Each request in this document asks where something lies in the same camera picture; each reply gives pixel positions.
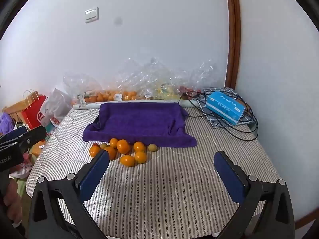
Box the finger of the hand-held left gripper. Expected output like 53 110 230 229
0 126 27 146
12 125 48 155

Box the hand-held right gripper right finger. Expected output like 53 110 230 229
214 151 294 239

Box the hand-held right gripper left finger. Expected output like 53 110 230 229
27 149 111 239

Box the purple towel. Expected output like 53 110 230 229
82 102 198 149

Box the person's left hand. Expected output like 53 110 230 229
2 179 23 228

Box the purple plush cloth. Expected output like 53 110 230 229
0 112 15 136

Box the wooden nightstand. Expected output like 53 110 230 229
30 141 47 159

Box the pink printed bag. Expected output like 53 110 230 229
10 163 33 179

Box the red paper bag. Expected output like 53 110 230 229
20 90 48 130

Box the wooden slatted chair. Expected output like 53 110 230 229
2 100 25 124

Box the green bedsheet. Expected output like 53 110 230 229
17 179 28 195

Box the white plastic bag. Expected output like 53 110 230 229
40 88 73 128

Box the striped mattress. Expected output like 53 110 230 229
25 105 282 239

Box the white paper roll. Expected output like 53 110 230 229
72 100 190 110

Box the clear bag of tangerines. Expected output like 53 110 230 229
102 57 150 102
62 72 106 105

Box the blue tissue box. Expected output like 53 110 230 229
205 91 246 125

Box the navy patterned cloth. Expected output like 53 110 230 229
197 87 257 130

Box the clear bag of red fruit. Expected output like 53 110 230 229
178 60 222 95

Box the clear bag of yellow fruit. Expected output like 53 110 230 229
140 57 190 100

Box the black cable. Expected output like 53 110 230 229
178 90 259 141

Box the white light switch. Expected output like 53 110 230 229
85 7 99 23

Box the brown wooden door frame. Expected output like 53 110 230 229
224 0 241 90

